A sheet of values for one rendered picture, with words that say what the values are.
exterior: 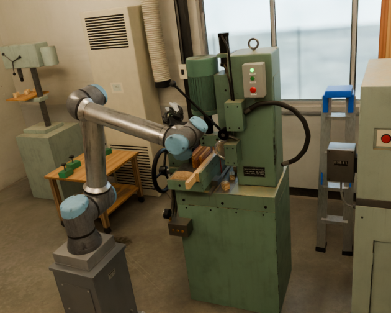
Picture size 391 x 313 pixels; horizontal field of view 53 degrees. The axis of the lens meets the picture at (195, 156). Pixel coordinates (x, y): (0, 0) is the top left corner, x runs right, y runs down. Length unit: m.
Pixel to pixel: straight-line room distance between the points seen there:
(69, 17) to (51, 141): 1.25
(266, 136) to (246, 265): 0.78
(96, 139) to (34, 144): 2.25
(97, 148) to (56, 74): 2.61
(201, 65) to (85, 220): 1.01
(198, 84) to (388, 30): 1.51
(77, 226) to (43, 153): 2.17
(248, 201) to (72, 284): 1.04
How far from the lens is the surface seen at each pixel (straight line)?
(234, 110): 1.99
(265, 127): 2.07
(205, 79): 2.13
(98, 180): 2.19
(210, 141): 2.27
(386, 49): 3.14
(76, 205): 2.14
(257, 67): 1.94
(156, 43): 3.61
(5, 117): 5.07
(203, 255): 2.45
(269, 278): 2.41
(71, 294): 2.39
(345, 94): 2.67
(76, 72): 4.45
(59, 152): 4.25
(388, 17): 3.12
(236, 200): 2.16
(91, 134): 2.06
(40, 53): 4.14
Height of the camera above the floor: 1.81
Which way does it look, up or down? 22 degrees down
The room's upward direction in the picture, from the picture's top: 7 degrees counter-clockwise
